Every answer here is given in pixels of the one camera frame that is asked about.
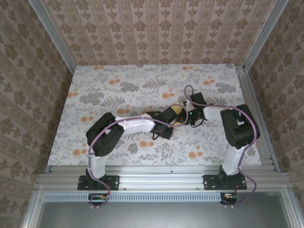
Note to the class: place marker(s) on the grey metal panel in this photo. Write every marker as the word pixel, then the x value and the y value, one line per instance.
pixel 154 213

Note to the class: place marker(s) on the yellow square paper sheet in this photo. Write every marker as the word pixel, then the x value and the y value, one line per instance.
pixel 176 109

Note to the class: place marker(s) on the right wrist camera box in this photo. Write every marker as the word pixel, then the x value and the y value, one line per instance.
pixel 185 103

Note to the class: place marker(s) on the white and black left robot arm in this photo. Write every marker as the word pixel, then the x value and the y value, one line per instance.
pixel 104 135

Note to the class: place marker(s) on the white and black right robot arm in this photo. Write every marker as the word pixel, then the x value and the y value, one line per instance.
pixel 240 128

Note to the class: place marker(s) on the aluminium side rail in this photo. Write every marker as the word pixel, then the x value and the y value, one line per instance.
pixel 248 95

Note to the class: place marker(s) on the aluminium frame rail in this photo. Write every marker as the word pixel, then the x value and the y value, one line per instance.
pixel 161 175

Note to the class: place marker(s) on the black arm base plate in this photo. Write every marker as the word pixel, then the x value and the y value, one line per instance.
pixel 112 181
pixel 210 183

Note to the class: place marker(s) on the black circuit board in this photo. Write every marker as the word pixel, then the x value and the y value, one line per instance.
pixel 229 198
pixel 97 199

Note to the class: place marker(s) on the aluminium frame post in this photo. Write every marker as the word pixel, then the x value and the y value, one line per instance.
pixel 54 38
pixel 263 35

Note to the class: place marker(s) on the floral table cover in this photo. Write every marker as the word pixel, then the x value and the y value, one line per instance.
pixel 180 152

